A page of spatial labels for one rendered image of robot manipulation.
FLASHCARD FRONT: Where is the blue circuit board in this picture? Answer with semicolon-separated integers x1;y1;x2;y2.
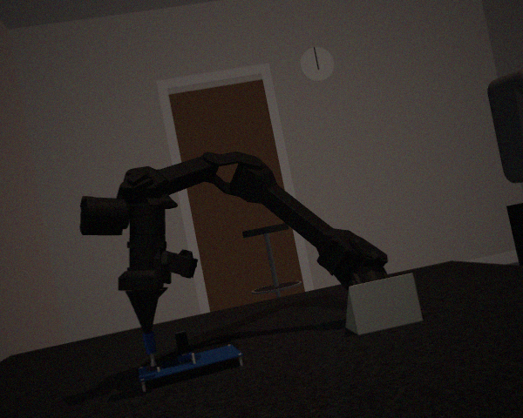
138;330;244;392

